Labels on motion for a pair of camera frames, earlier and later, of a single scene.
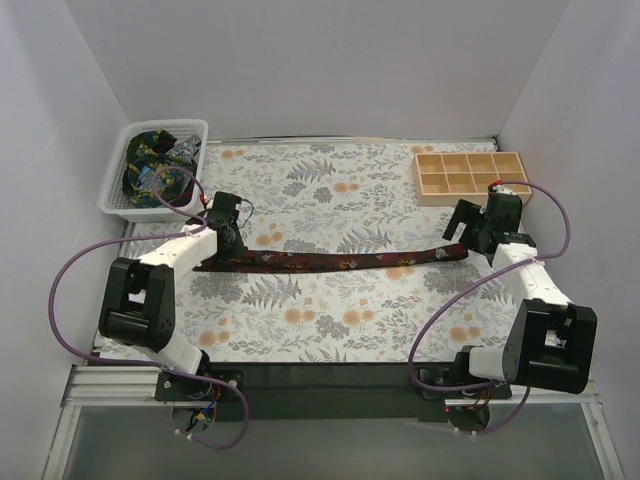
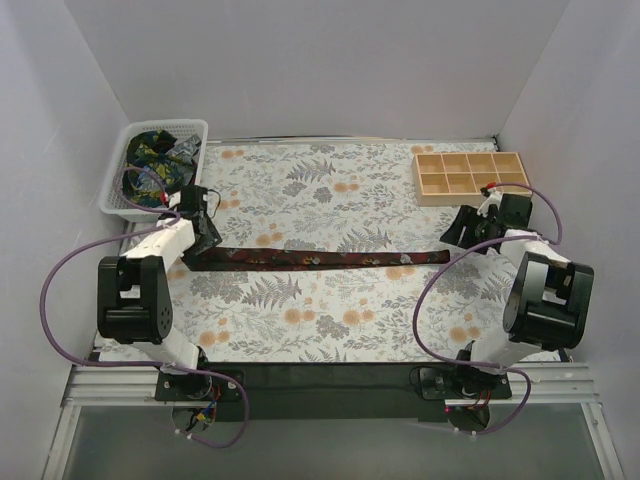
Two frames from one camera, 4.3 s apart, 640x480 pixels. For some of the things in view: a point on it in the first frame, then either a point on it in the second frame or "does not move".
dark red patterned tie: [256, 260] does not move
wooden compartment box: [443, 179] does not move
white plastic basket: [113, 202] does not move
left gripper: [236, 247] → [205, 240]
